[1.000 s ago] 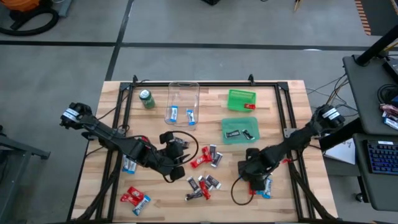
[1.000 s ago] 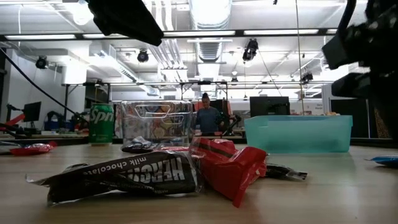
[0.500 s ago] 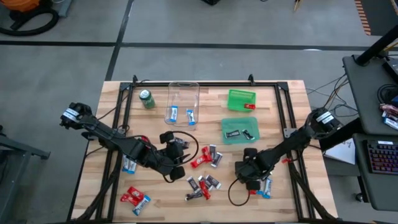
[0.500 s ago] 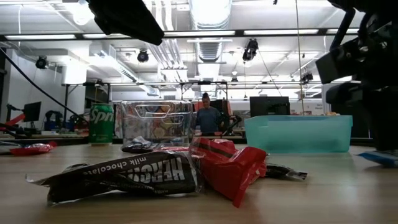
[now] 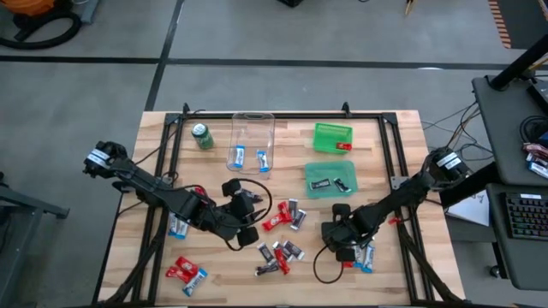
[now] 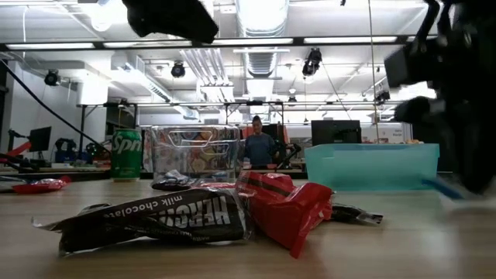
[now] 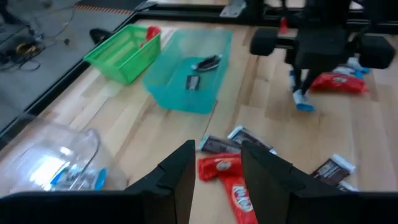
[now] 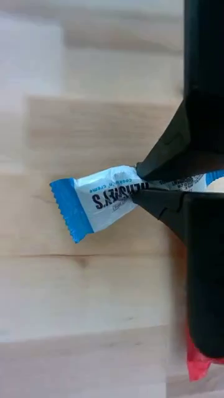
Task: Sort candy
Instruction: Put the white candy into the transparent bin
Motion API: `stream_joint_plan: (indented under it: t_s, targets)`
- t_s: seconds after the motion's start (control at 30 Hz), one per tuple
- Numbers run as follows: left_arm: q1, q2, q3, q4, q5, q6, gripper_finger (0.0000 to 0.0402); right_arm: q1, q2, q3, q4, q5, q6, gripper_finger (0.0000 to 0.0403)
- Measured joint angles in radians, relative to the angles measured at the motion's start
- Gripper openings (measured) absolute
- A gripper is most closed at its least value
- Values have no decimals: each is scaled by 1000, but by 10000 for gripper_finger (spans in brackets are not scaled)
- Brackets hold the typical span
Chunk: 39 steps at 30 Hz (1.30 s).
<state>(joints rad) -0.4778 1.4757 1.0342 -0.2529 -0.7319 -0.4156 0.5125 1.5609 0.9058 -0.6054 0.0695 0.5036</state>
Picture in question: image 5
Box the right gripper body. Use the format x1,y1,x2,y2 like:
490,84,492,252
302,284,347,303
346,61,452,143
321,203,378,264

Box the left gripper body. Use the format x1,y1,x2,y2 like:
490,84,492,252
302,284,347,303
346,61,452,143
205,178,260,249

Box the white blue candy pack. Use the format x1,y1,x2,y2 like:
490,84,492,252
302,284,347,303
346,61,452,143
527,160,548,180

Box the maroon candy pack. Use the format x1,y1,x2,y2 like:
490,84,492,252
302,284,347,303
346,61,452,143
521,142,548,160

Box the teal plastic bin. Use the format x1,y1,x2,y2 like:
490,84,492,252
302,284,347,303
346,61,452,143
303,159,360,200

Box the clear plastic bin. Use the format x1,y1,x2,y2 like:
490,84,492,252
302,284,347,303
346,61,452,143
225,110,276,181

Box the green soda can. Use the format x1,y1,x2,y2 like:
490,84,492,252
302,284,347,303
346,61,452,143
190,122,215,151

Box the green plastic basket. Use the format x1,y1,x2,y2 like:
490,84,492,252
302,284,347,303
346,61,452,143
312,121,354,155

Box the white paper sheet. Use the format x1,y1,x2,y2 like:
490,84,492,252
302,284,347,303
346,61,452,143
444,190,491,227

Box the backlit computer keyboard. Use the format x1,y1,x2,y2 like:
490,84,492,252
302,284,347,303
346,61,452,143
504,192,548,240

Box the grey side desk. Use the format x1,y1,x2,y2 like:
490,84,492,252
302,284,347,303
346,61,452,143
471,74,548,292

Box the grey metal cart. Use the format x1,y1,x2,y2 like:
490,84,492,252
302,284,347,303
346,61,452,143
0,170,71,308

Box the black laptop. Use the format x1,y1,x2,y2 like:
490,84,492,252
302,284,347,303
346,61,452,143
527,78,548,113

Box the black diagonal pole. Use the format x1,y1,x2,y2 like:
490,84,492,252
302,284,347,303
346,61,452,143
489,33,548,92

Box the black mat orange striped edge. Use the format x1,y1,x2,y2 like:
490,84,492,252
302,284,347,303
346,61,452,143
487,0,548,50

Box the orange vacuum cleaner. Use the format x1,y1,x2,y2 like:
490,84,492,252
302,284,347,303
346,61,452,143
0,0,57,17

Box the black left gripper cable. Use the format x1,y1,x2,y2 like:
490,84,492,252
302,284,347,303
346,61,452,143
222,178,273,252

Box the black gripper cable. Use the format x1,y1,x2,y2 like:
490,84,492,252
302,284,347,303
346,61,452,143
313,243,343,284
222,178,273,252

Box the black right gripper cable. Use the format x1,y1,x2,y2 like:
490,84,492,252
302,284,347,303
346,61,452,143
313,243,343,284

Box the black floor cable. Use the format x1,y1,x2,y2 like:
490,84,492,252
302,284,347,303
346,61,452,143
421,101,480,132
427,127,494,166

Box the coiled black cable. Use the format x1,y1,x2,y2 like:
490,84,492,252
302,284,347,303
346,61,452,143
519,114,548,145

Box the black vacuum hose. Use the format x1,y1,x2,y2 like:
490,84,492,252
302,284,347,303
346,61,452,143
0,9,83,50

